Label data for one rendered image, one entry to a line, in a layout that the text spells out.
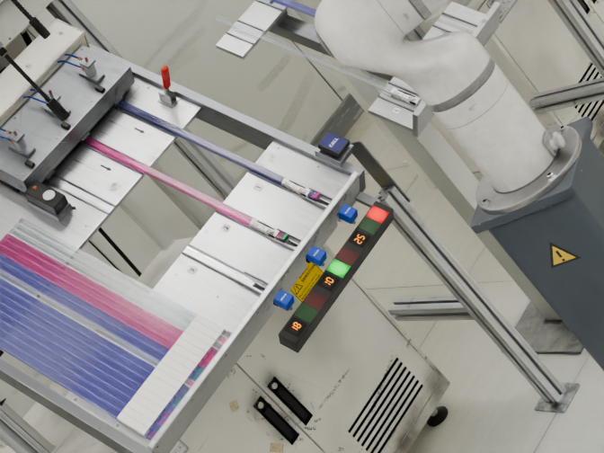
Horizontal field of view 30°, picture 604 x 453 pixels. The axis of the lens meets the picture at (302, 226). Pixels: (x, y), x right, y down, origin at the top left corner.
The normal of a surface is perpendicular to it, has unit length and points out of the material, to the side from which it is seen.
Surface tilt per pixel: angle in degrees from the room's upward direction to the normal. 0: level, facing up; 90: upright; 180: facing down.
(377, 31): 100
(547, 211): 90
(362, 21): 76
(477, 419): 0
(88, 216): 42
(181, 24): 90
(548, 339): 0
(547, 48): 90
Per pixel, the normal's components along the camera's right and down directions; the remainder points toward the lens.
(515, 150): 0.10, 0.39
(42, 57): -0.08, -0.57
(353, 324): 0.56, -0.08
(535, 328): -0.62, -0.69
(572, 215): -0.32, 0.64
